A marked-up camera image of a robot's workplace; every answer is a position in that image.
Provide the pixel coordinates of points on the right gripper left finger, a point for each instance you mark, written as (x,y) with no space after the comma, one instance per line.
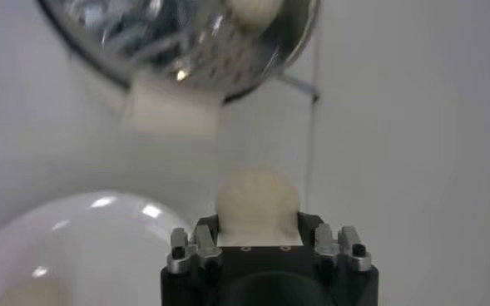
(203,249)

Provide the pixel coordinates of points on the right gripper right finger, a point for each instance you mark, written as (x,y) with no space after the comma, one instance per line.
(344,249)

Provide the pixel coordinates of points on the white steamed baozi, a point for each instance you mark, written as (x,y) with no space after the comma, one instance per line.
(253,12)
(257,203)

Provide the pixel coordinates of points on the stainless steel steamer basket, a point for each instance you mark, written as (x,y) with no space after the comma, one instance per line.
(165,37)

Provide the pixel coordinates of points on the white round plate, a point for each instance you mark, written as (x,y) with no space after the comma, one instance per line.
(103,249)

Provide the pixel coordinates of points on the cream electric cooking pot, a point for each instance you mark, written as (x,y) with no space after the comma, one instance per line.
(174,108)

